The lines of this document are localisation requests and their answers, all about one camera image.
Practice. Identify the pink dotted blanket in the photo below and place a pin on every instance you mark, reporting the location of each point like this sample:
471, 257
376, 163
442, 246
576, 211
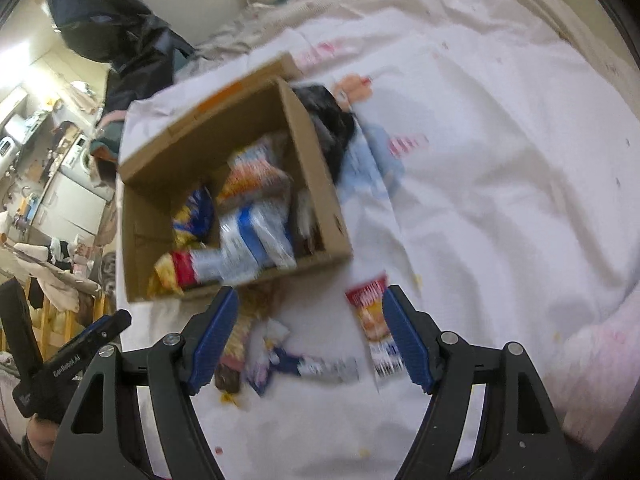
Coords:
600, 375

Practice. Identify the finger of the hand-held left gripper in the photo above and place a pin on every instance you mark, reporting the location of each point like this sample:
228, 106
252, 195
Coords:
17, 330
100, 332

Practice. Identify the long white packet red end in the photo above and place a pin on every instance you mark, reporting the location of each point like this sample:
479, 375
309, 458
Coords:
220, 267

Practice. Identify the teal and salmon cloth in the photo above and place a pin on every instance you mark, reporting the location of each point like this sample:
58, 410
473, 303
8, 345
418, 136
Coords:
107, 135

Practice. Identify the black plastic sheet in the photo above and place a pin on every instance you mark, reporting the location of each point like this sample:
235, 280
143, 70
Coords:
120, 35

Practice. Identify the dark brown snack packet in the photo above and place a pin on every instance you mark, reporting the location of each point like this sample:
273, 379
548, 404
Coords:
229, 377

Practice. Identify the small blue white packet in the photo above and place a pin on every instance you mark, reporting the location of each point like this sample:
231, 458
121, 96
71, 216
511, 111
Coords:
310, 367

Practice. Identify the white base cabinet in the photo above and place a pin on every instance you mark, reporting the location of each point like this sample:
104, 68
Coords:
70, 205

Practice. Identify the black crumpled bag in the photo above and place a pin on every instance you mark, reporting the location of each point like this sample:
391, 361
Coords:
330, 125

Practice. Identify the large blue white packet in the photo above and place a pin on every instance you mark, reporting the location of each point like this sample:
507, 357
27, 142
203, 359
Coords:
255, 240

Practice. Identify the beige textured blanket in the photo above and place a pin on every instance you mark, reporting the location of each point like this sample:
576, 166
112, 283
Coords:
575, 15

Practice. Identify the yellow brown snack packet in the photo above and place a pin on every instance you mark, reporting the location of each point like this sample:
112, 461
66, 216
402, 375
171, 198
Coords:
242, 330

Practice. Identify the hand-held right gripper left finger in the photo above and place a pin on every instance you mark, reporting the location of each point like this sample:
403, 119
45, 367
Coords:
212, 345

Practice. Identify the small white snack packet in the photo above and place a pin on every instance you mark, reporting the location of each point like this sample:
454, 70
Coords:
275, 335

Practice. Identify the brown cardboard box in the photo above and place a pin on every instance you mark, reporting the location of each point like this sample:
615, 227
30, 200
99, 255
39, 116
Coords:
165, 160

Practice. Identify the hanging beige garment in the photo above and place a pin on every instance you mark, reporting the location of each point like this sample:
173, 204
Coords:
50, 270

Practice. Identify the white orange snack packet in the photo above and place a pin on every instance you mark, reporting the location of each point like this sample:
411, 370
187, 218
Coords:
252, 170

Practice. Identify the white packet red label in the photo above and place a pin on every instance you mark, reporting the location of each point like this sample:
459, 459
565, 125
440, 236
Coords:
372, 320

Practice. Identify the grey floral duvet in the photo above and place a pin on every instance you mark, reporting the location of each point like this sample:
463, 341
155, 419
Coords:
300, 15

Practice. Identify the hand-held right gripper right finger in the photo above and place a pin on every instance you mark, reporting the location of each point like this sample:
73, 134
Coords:
407, 340

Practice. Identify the white washing machine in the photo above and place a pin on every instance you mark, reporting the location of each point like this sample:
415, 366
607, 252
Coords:
82, 160

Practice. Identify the blue yellow cartoon packet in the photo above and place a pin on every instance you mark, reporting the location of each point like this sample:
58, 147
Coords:
195, 220

